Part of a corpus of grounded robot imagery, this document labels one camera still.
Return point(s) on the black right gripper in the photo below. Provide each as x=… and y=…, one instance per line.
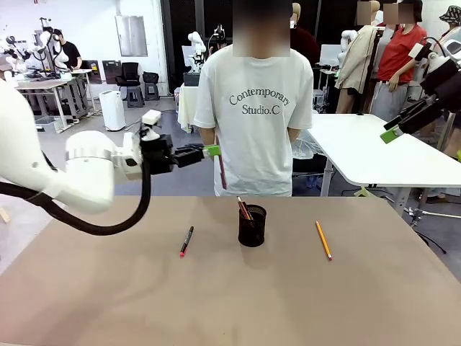
x=443, y=81

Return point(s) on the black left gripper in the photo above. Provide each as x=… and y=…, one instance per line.
x=158, y=155

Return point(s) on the yellow pencil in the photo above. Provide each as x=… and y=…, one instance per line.
x=323, y=240

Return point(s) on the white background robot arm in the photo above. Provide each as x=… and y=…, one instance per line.
x=196, y=47

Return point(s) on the white workbench robot arm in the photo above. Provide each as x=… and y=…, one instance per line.
x=63, y=57

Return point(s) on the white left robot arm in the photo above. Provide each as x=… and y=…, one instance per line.
x=86, y=173

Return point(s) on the person's right forearm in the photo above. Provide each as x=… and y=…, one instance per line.
x=208, y=135

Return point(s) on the person's left forearm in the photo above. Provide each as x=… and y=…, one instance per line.
x=294, y=135

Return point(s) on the white robot arm by mannequin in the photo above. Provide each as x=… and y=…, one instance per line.
x=347, y=39

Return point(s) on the black mesh pen holder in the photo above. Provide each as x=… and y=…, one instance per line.
x=252, y=230

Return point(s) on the table with white cloth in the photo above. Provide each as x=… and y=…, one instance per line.
x=187, y=108

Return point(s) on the person in white t-shirt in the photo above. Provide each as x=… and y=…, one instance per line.
x=252, y=144

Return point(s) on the person in red shirt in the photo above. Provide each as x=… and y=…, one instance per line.
x=396, y=54

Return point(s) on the grey stool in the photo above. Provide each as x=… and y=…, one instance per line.
x=152, y=92
x=135, y=97

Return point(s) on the black box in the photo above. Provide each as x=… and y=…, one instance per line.
x=191, y=79

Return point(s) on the mannequin in beige coat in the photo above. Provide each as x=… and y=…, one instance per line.
x=356, y=61

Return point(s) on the black bag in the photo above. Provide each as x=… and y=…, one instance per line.
x=151, y=77

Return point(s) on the black marker red cap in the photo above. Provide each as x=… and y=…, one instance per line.
x=187, y=239

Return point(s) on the white air purifier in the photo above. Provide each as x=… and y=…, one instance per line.
x=112, y=110

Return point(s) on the metal stand base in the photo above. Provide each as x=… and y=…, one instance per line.
x=425, y=214

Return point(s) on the black office chair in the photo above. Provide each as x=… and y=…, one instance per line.
x=127, y=72

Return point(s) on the clear plastic bag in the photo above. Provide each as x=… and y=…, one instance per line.
x=309, y=147

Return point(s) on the white board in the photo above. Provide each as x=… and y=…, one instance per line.
x=329, y=54

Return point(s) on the dark framed board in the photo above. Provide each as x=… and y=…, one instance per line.
x=111, y=72

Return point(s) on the mannequin in dark red top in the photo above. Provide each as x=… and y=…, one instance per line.
x=306, y=43

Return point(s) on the grey plastic bin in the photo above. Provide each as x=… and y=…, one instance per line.
x=48, y=124

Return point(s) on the grey workbench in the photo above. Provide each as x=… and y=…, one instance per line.
x=54, y=84

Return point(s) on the person in black shirt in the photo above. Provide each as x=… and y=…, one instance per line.
x=70, y=54

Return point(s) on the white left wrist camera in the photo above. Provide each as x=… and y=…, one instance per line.
x=151, y=117

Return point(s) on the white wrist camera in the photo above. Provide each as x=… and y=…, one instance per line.
x=419, y=52
x=151, y=117

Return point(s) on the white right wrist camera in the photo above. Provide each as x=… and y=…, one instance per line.
x=419, y=52

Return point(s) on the green bracket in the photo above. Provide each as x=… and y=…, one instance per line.
x=362, y=192

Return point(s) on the black camera stand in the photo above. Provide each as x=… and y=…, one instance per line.
x=218, y=34

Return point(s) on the grey metal wall panel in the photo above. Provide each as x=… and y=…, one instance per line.
x=131, y=36

